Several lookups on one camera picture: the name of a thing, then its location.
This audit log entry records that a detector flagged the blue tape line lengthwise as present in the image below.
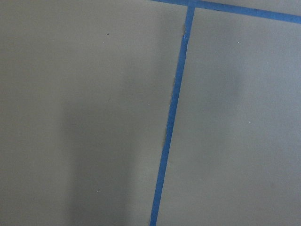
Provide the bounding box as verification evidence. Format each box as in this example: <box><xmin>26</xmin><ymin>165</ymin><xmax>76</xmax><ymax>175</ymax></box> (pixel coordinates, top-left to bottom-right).
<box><xmin>150</xmin><ymin>1</ymin><xmax>195</xmax><ymax>226</ymax></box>

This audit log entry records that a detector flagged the blue tape line crosswise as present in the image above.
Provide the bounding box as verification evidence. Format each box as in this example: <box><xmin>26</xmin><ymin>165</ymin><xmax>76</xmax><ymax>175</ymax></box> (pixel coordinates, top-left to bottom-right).
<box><xmin>155</xmin><ymin>0</ymin><xmax>301</xmax><ymax>24</ymax></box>

